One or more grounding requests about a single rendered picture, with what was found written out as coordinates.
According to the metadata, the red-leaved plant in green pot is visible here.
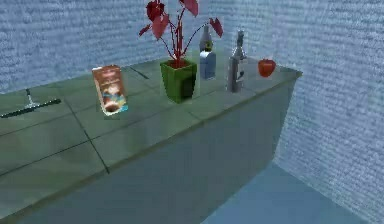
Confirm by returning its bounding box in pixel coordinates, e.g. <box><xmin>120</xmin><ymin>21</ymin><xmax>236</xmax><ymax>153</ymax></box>
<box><xmin>138</xmin><ymin>0</ymin><xmax>224</xmax><ymax>105</ymax></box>

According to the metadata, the grey bottle with blue label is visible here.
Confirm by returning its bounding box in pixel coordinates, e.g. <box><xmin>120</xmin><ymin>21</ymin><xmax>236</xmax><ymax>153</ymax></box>
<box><xmin>198</xmin><ymin>24</ymin><xmax>217</xmax><ymax>81</ymax></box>

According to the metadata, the grey-green tiled counter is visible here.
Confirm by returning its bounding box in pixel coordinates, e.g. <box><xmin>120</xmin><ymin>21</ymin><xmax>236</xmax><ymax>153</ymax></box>
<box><xmin>0</xmin><ymin>54</ymin><xmax>304</xmax><ymax>224</ymax></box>

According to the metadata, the orange printed carton box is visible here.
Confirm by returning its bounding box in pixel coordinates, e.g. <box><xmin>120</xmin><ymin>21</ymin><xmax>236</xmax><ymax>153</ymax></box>
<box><xmin>91</xmin><ymin>64</ymin><xmax>129</xmax><ymax>117</ymax></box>

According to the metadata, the red apple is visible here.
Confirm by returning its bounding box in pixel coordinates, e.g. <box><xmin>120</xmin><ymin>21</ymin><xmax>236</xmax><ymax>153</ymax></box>
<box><xmin>257</xmin><ymin>58</ymin><xmax>277</xmax><ymax>79</ymax></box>

